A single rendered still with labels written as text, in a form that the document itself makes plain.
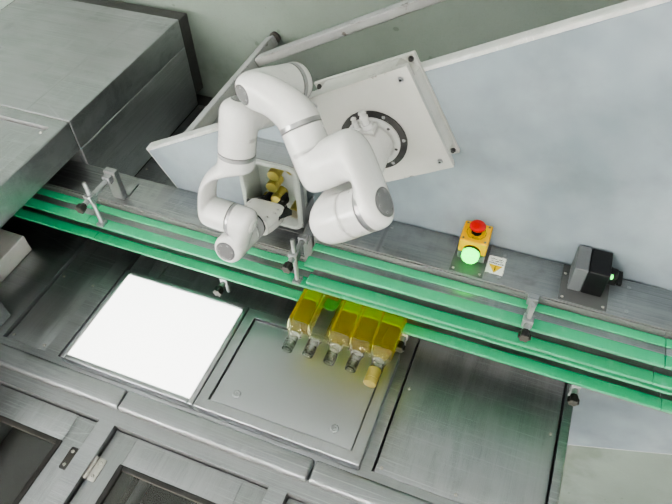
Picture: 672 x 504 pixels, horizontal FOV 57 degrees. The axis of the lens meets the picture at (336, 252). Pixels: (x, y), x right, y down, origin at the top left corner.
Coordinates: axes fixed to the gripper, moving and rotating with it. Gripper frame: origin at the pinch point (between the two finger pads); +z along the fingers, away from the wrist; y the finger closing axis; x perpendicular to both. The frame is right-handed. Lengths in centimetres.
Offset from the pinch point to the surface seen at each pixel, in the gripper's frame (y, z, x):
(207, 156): -24.2, 4.3, 5.0
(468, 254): 54, -5, 2
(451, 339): 55, -8, -24
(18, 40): -120, 37, 13
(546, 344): 78, -11, -14
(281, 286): 5.3, -7.4, -23.9
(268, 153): -1.0, -3.7, 15.0
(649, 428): 119, 22, -62
